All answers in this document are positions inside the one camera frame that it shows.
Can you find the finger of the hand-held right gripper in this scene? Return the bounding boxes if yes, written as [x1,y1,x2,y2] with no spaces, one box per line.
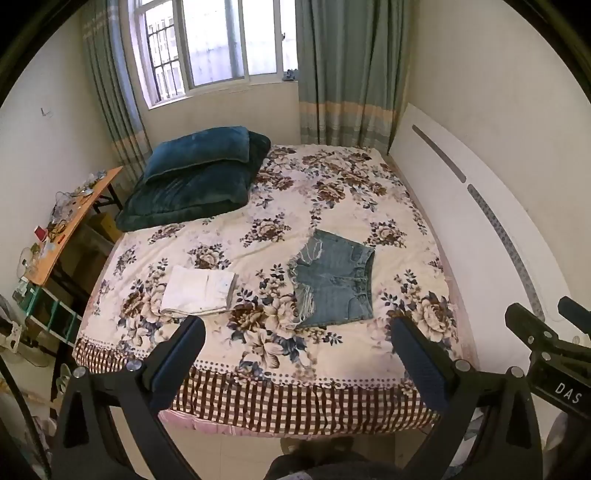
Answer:
[558,296,591,331]
[505,302,574,357]

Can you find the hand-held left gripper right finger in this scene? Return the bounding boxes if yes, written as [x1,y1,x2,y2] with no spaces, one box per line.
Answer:
[390,316,544,480]

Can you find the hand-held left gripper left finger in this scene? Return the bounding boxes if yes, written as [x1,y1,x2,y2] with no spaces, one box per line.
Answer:
[51,316,206,480]

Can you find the blue denim shorts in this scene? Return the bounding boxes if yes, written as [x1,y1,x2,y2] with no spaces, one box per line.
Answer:
[288,229,376,329]

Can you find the folded white pants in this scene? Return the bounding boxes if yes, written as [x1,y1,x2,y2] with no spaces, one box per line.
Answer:
[160,265,237,317]

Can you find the white bed headboard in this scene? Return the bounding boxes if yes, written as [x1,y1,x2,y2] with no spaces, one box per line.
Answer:
[387,103,591,352]

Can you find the person's dark trousers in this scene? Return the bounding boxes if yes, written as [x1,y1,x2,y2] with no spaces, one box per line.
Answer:
[265,436,465,480]

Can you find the green storage rack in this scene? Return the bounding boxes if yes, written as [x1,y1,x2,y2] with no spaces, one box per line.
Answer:
[17,281,84,346]

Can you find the cardboard box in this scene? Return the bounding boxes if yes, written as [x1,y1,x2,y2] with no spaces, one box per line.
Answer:
[87,211,123,244]

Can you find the bed with floral cover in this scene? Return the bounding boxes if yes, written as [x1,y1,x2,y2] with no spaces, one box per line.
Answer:
[71,144,479,437]

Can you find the dark teal folded quilt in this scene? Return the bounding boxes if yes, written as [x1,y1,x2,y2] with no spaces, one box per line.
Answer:
[115,131,271,232]

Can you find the white floor fan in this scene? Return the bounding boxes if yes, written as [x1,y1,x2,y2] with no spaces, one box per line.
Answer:
[0,295,52,368]

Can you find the wooden desk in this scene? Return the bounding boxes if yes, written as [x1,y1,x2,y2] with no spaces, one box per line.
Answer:
[21,166,125,288]

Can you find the clutter of small desk things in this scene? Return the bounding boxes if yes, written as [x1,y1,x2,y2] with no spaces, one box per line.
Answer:
[46,170,108,232]

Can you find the dark teal pillow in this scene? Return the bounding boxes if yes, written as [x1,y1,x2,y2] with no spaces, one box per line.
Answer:
[143,126,252,184]

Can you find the green striped curtain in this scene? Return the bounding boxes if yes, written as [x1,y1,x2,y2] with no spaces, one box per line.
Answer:
[81,0,153,186]
[294,0,413,156]

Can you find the white framed window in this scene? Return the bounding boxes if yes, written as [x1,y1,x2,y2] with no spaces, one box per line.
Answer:
[121,0,301,110]

